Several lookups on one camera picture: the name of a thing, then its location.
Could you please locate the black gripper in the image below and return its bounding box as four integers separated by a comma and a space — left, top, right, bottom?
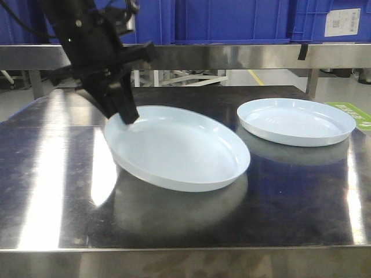
48, 5, 155, 125

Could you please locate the light blue plate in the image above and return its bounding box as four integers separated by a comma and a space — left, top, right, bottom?
104, 105, 250, 192
237, 98, 356, 147

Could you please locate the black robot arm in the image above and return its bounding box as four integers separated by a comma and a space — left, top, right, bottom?
40, 1, 155, 125

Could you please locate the steel table leg, left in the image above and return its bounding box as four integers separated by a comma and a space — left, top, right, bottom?
28, 70, 44, 100

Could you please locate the steel table leg, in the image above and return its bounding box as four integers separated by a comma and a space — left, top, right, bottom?
28, 70, 44, 100
305, 69, 319, 99

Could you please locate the blue plastic crate, middle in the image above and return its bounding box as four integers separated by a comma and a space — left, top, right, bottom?
174, 1, 290, 45

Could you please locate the black tape strip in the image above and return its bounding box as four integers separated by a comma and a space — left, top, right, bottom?
297, 43, 308, 61

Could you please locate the steel table leg, right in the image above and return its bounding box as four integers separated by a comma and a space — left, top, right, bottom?
305, 69, 319, 99

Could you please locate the blue plastic crate, right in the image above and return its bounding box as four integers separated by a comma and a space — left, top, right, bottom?
287, 1, 370, 43

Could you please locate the white barcode label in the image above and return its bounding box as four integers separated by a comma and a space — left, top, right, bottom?
324, 8, 361, 37

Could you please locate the green floor sign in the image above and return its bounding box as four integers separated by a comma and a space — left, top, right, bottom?
326, 102, 371, 131

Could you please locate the white metal frame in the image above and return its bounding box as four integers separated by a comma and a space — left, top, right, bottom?
130, 70, 228, 87

